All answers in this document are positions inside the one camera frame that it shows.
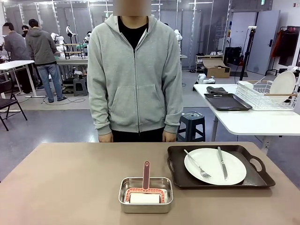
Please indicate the open cardboard box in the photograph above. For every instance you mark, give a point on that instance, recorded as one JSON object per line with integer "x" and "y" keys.
{"x": 216, "y": 72}

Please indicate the person in grey zip hoodie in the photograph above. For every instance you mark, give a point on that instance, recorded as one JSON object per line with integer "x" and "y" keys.
{"x": 133, "y": 82}

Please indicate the bystander with face mask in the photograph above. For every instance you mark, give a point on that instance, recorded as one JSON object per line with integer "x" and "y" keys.
{"x": 25, "y": 30}

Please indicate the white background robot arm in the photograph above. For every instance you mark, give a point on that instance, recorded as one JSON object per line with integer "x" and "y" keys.
{"x": 88, "y": 35}
{"x": 57, "y": 39}
{"x": 68, "y": 30}
{"x": 177, "y": 35}

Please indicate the coat rack with clothes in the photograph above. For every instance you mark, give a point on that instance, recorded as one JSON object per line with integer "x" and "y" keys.
{"x": 289, "y": 47}

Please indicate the grey workbench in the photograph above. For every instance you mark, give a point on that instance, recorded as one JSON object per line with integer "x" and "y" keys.
{"x": 70, "y": 61}

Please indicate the white side table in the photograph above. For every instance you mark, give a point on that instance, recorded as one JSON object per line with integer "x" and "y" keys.
{"x": 257, "y": 122}

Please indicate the person's right forearm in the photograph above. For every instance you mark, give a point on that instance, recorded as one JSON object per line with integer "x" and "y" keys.
{"x": 100, "y": 112}

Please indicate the person's left forearm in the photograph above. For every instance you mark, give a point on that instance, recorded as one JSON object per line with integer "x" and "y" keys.
{"x": 173, "y": 110}

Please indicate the silver fork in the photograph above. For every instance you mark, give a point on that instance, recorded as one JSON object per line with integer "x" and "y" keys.
{"x": 205, "y": 174}

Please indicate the white dinner plate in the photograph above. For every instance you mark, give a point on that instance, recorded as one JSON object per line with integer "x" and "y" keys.
{"x": 234, "y": 168}

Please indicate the rectangular stainless steel tray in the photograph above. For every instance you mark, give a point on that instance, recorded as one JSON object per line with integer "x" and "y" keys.
{"x": 145, "y": 208}

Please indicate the black tripod stand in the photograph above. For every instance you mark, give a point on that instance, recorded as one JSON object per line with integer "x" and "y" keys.
{"x": 248, "y": 47}

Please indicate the dark brown serving tray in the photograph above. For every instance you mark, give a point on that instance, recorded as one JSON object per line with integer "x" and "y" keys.
{"x": 178, "y": 173}

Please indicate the white plate standing upright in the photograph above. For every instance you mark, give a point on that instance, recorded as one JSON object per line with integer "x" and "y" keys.
{"x": 282, "y": 84}

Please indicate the pink lint roller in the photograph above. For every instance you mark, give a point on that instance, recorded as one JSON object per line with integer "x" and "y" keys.
{"x": 146, "y": 175}

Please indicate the grey plastic stool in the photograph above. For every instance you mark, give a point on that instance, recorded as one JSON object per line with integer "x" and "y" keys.
{"x": 80, "y": 85}

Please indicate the person's right hand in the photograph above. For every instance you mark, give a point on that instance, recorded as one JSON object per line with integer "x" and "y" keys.
{"x": 105, "y": 137}

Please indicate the person's left hand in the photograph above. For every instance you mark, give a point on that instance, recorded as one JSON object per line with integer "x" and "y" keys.
{"x": 169, "y": 137}

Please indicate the white robot parts on floor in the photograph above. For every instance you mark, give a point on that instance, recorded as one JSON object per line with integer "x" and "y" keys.
{"x": 207, "y": 80}

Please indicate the black folding chair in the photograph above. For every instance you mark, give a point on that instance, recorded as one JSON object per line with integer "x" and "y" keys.
{"x": 7, "y": 103}

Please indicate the bystander in hoodie and jeans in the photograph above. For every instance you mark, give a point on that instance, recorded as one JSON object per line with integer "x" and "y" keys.
{"x": 41, "y": 47}

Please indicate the beige shoe rack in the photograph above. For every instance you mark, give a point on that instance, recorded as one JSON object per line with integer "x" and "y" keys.
{"x": 206, "y": 55}

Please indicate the black flat tray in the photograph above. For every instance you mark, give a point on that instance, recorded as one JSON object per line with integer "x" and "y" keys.
{"x": 225, "y": 102}

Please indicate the white desk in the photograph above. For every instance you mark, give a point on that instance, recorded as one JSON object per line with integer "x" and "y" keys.
{"x": 14, "y": 63}

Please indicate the silver table knife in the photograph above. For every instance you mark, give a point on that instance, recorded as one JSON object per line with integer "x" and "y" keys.
{"x": 225, "y": 172}

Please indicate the bystander in dark grey jacket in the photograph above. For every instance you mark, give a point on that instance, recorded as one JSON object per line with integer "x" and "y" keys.
{"x": 15, "y": 47}

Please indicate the grey cloth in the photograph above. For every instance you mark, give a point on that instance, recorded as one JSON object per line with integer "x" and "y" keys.
{"x": 216, "y": 90}

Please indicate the dark blue plastic stool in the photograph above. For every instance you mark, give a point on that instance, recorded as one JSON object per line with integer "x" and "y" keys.
{"x": 191, "y": 116}

